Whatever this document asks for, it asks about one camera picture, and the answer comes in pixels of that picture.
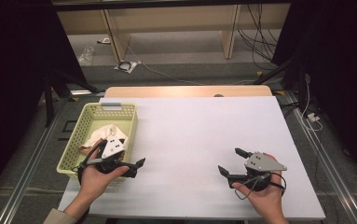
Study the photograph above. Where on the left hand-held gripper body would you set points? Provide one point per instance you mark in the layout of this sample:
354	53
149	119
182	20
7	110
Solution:
113	147

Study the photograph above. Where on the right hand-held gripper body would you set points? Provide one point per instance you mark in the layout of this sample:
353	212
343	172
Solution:
261	162

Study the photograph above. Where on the cream baby bodysuit brown trim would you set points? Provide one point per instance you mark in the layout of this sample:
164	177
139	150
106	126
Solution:
104	132

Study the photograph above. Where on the pale green perforated plastic basket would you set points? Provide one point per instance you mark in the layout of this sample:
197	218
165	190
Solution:
111	123

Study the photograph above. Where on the person's right hand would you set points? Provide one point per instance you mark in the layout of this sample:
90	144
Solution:
266	200

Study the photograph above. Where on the person's left hand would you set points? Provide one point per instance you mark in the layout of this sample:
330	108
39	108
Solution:
95	183

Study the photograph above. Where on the white foam board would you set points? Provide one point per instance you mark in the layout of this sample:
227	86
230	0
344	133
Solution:
198	140

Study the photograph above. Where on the white power adapter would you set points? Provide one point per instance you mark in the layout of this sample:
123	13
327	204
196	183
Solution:
313	117

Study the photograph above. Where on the black tripod stand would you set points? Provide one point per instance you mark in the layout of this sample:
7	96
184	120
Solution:
48	102
274	72

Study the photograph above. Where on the clear plastic bag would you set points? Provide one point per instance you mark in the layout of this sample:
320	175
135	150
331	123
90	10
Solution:
86	57

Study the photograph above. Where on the small white floor object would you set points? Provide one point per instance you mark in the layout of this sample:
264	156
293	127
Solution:
105	40

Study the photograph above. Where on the black curtain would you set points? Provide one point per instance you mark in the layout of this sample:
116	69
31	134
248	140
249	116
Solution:
11	77
347	62

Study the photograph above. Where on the black metal crossbar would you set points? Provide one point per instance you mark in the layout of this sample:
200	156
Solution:
167	3

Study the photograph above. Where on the aluminium floor rail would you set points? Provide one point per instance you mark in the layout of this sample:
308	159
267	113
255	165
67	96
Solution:
27	174
331	174

